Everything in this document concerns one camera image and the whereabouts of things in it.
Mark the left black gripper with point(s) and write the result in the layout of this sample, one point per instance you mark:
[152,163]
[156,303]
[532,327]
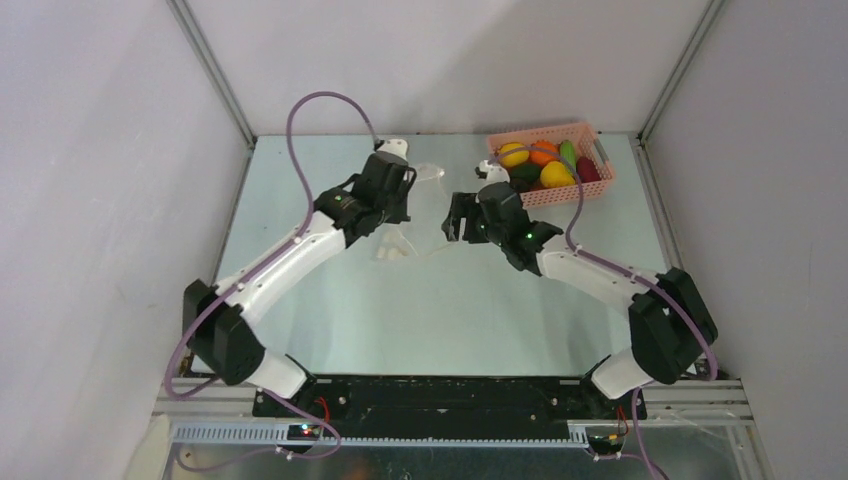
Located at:
[400,212]

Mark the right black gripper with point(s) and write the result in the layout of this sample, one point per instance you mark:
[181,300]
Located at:
[460,221]

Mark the clear dotted zip top bag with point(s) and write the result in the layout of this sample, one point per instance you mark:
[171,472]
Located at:
[421,236]

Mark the yellow lemon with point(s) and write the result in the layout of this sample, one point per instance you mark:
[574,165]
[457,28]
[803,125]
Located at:
[512,154]

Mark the dark green avocado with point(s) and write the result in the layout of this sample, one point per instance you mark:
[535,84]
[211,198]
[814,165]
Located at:
[527,172]

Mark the orange fruit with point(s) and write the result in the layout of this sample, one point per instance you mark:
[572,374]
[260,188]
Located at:
[544,152]

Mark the dark brown fruit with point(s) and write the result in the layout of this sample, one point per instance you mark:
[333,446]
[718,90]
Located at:
[520,186]

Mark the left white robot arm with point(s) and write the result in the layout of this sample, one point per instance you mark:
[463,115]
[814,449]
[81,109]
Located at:
[221,320]

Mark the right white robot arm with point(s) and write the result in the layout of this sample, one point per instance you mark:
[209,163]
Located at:
[670,326]

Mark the green cucumber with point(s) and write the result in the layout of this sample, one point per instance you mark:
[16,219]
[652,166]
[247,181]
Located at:
[569,156]

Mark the red fruit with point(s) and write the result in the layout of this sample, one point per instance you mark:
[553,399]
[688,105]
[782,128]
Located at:
[587,170]

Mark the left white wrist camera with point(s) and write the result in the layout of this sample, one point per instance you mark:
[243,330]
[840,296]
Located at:
[394,146]

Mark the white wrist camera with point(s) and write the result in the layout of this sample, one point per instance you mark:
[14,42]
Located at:
[394,146]
[491,172]

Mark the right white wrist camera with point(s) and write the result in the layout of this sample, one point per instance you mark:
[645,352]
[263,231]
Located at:
[491,172]

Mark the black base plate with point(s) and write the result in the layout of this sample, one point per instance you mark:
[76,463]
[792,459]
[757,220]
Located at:
[456,408]

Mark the aluminium frame rail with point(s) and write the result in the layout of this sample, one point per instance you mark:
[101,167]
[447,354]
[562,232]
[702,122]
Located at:
[243,415]

